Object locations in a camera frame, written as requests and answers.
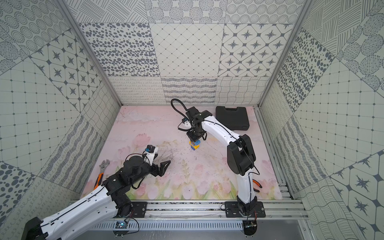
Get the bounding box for light blue long lego brick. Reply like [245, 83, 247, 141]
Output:
[190, 140, 201, 146]

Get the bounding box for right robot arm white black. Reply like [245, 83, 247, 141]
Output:
[184, 107, 257, 216]

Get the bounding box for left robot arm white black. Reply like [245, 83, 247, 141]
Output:
[22, 156, 171, 240]

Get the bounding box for black plastic tool case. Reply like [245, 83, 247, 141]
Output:
[216, 106, 250, 131]

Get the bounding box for left controller board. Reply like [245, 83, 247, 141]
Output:
[113, 221, 129, 237]

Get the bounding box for controller board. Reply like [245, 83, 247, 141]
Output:
[243, 221, 258, 236]
[113, 221, 129, 237]

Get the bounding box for right controller board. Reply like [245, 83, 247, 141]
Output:
[243, 221, 258, 236]

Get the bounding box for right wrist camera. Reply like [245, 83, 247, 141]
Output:
[182, 107, 199, 131]

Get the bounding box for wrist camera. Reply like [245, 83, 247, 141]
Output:
[143, 145, 158, 166]
[182, 107, 199, 131]

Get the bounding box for right camera black corrugated cable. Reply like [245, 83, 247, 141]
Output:
[170, 98, 193, 121]

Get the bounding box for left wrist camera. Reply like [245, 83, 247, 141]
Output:
[143, 145, 158, 166]

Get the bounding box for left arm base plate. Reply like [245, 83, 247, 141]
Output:
[121, 202, 148, 218]

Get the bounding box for aluminium mounting rail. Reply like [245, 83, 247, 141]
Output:
[61, 199, 310, 222]

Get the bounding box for orange handled adjustable wrench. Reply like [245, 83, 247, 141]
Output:
[94, 160, 110, 190]

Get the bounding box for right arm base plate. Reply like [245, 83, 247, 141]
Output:
[224, 201, 266, 218]

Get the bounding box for orange handled pliers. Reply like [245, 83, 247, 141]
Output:
[253, 180, 263, 193]

